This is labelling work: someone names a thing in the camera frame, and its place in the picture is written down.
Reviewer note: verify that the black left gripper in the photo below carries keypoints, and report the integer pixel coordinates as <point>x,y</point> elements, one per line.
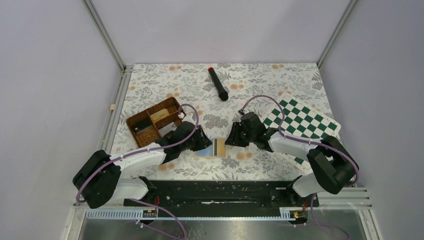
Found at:
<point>203,141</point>

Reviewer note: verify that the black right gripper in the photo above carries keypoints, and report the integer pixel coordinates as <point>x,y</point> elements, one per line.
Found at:
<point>233,139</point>

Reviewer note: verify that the beige leather card holder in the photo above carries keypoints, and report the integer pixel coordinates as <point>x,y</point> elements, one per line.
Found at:
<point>217,157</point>

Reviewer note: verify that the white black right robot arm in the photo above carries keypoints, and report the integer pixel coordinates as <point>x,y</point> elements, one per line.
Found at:
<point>332,167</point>

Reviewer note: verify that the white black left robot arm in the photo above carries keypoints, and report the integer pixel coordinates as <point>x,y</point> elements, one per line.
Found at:
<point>101,178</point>

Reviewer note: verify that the blue credit card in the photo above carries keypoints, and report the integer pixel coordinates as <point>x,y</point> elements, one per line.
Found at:
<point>207,152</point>

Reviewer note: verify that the silver card in basket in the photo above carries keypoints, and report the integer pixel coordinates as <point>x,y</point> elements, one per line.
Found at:
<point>168,128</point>

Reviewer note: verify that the gold card in basket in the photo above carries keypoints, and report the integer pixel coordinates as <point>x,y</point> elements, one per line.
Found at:
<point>159,115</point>

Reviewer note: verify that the black card in basket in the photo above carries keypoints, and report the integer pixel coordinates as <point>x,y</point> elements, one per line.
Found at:
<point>141,126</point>

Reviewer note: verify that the black microphone orange tip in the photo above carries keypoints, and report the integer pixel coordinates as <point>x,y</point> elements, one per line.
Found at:
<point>222,93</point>

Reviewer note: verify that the green white chessboard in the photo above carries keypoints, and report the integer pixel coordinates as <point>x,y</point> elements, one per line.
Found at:
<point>300,119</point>

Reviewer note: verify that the brown woven divided basket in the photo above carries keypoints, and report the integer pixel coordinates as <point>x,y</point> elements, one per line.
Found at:
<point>152,134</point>

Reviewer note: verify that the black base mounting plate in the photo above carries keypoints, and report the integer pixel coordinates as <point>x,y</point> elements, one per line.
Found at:
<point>227,199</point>

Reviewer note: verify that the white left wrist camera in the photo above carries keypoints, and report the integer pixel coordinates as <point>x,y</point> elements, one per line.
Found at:
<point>186,117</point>

